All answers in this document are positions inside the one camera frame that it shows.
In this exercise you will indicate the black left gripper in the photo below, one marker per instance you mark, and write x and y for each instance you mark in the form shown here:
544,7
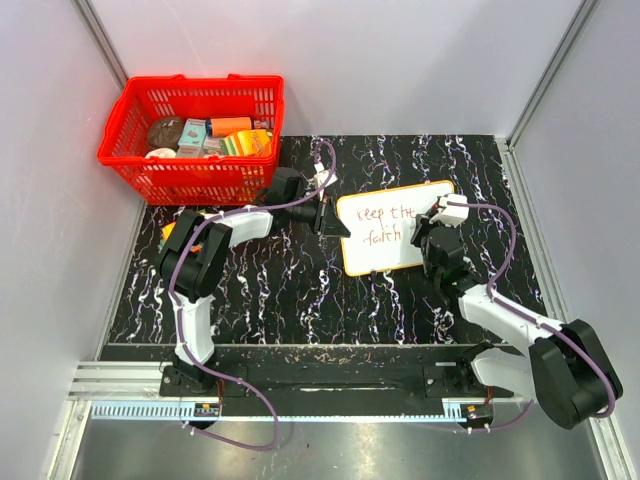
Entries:
326,222

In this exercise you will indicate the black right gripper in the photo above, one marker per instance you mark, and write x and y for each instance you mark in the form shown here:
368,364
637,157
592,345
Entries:
423,226

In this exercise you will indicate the yellow-framed whiteboard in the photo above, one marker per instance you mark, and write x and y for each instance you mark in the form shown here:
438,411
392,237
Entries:
381,224

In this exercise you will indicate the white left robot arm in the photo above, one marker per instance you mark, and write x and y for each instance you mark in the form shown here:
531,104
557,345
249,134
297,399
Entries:
192,260

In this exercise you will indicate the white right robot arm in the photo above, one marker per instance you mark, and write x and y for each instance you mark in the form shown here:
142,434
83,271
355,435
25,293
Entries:
562,367

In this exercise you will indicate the red plastic shopping basket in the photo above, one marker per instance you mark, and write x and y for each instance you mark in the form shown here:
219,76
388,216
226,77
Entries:
230,180

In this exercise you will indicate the orange yellow box in basket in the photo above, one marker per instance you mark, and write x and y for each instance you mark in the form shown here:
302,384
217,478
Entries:
248,143

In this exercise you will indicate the orange cylindrical can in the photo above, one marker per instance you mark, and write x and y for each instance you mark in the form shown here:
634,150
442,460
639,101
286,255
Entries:
224,126

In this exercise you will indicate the orange green snack box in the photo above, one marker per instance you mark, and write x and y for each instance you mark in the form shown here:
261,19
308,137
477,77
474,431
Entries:
165,234

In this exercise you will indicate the light blue small box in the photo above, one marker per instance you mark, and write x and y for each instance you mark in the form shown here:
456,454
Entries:
193,134

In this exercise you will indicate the brown round packet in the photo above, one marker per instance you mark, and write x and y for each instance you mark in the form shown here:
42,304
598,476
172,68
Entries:
165,132

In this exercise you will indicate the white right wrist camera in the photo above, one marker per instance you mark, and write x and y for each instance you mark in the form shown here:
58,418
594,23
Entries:
455,210

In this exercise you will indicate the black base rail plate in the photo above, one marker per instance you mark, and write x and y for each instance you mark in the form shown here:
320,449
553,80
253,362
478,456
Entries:
418,370

